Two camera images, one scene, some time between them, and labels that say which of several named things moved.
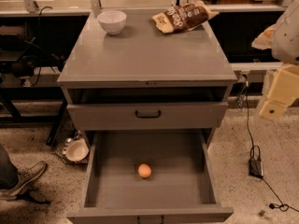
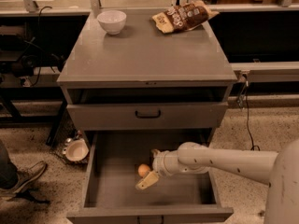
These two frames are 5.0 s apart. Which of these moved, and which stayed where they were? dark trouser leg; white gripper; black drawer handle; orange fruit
Moved: white gripper
Stayed: orange fruit; black drawer handle; dark trouser leg
